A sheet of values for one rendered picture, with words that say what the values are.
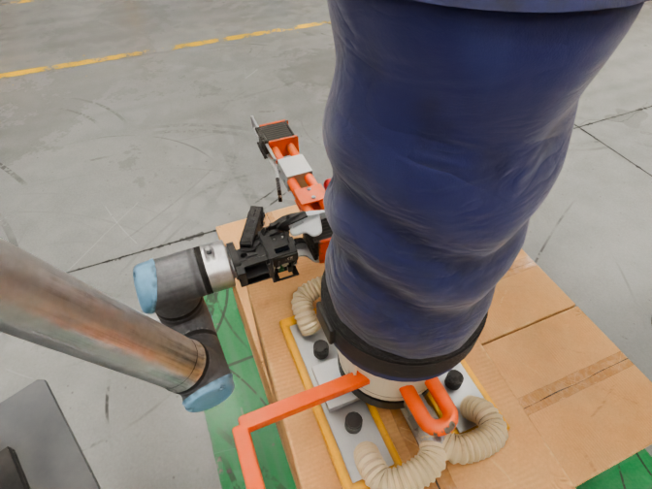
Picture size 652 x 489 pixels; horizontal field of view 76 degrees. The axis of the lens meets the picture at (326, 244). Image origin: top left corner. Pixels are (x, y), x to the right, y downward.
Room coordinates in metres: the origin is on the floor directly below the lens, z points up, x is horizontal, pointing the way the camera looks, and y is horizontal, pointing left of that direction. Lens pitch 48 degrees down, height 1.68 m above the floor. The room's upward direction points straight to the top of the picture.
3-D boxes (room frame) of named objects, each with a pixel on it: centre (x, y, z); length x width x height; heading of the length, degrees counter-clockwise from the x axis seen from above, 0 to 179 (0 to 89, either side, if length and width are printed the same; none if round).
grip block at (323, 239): (0.57, -0.01, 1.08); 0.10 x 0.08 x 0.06; 112
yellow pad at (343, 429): (0.30, -0.02, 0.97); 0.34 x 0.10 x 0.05; 22
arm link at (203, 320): (0.45, 0.28, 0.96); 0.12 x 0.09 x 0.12; 26
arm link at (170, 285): (0.46, 0.28, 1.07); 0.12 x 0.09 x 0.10; 112
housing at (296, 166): (0.77, 0.07, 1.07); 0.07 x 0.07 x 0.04; 22
